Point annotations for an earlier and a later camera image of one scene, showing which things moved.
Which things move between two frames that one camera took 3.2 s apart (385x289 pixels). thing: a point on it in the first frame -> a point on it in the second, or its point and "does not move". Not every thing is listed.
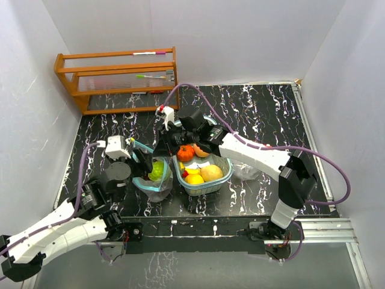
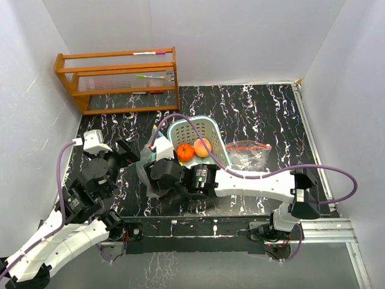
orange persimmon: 185,153 does not move
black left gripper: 144,165 -> 131,153
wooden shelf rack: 121,82 does not move
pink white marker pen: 149,53 does not move
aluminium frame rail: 331,229 does not move
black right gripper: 164,147 -> 155,184
